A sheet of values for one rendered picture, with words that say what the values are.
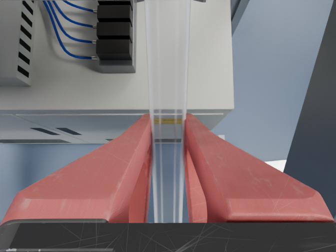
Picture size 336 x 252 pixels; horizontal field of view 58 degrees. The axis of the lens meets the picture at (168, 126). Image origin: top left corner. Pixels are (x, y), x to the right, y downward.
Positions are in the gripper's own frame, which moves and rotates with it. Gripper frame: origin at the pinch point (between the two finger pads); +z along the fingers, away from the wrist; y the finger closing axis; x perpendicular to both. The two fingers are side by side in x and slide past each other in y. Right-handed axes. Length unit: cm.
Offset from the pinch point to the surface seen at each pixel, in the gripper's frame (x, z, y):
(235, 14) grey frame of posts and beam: 9, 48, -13
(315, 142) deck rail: 2.8, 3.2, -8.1
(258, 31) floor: 30, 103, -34
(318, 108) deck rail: 1.1, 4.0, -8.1
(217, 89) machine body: 14.9, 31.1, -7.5
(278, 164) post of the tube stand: 65, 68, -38
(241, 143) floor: 60, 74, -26
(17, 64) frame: 10.1, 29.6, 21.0
